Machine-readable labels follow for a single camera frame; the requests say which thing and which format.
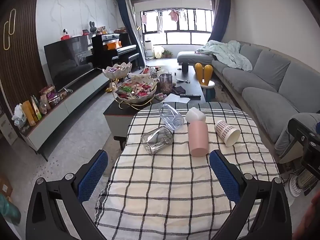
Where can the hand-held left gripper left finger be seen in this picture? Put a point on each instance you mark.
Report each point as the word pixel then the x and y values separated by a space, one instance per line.
pixel 93 177

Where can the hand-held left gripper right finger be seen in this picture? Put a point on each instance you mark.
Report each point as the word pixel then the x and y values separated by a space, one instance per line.
pixel 225 177

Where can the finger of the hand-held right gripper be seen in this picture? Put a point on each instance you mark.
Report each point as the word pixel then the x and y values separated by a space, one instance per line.
pixel 298 130

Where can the person's right forearm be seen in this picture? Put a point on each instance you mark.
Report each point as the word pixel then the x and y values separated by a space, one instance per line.
pixel 311 220

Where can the patterned paper cup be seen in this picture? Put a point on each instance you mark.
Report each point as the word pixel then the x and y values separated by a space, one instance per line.
pixel 226 131

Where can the pink cup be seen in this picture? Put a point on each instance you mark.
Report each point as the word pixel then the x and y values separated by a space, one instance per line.
pixel 198 138

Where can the white cup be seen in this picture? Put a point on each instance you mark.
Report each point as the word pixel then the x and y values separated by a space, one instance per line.
pixel 195 115

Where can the clear blue-tinted glass cup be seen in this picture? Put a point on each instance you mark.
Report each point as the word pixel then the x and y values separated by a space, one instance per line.
pixel 171 117

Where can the black cup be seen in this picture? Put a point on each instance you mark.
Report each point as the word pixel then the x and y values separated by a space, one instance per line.
pixel 185 67

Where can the white electric heater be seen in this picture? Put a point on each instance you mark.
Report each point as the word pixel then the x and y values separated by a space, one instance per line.
pixel 298 183

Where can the grey sofa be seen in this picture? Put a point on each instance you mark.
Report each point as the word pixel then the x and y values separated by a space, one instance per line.
pixel 262 80

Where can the black white checked tablecloth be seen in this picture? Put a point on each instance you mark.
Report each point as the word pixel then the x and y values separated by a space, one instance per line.
pixel 162 180

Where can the grey television cabinet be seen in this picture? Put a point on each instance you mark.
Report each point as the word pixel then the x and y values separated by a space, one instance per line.
pixel 75 97

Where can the black remote control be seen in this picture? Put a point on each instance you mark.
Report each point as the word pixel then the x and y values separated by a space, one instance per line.
pixel 190 95

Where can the green yellow snack bag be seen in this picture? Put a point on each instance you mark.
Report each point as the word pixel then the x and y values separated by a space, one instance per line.
pixel 36 107

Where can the row of snack bags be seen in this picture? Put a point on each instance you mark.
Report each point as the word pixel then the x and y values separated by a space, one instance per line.
pixel 51 97

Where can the yellow snack box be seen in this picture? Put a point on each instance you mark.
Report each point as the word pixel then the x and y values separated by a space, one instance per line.
pixel 28 113

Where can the white paper sheet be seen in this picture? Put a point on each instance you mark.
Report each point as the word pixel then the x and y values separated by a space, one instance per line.
pixel 176 98

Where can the white cloth bundle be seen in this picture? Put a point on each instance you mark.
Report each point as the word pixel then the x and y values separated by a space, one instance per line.
pixel 18 116

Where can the pile of wrapped candies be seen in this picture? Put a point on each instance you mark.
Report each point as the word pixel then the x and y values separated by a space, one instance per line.
pixel 137 88

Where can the dark cloth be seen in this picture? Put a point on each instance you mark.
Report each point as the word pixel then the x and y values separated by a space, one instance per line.
pixel 179 89

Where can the dark coffee table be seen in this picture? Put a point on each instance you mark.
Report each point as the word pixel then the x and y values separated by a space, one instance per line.
pixel 192 82

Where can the light green blanket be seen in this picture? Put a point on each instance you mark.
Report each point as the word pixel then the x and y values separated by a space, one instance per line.
pixel 230 55

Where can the yellow eared child stool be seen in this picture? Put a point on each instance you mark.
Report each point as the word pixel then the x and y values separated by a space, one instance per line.
pixel 203 72

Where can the two-tier white snack bowl stand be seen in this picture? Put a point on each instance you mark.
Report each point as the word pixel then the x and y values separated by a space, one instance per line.
pixel 117 72

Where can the clear jar of nuts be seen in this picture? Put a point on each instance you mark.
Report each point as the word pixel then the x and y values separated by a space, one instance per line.
pixel 166 83

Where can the black television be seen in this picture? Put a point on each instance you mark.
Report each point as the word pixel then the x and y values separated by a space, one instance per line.
pixel 67 60

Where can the black piano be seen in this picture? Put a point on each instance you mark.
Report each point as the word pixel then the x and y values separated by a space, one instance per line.
pixel 125 52

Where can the orange box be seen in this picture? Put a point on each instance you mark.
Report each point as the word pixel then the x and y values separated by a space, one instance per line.
pixel 113 45

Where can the blue curtain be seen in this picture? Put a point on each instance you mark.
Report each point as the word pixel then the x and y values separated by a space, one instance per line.
pixel 221 17
pixel 127 22

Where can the white air purifier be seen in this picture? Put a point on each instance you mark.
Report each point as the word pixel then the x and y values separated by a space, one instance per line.
pixel 148 48

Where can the black framed window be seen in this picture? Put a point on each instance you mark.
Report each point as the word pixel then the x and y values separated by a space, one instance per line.
pixel 185 33

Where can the grey rabbit figurine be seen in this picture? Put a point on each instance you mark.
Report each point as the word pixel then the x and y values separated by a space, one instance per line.
pixel 93 28

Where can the white hanging towel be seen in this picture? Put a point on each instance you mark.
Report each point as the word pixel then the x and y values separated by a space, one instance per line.
pixel 159 24

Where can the pink hanging garment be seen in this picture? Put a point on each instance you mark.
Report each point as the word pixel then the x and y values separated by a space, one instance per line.
pixel 173 15

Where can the white security camera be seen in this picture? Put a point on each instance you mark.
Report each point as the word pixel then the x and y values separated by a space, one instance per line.
pixel 65 31

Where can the gold paperclip wall decoration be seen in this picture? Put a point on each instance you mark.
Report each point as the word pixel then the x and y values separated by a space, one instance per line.
pixel 7 30

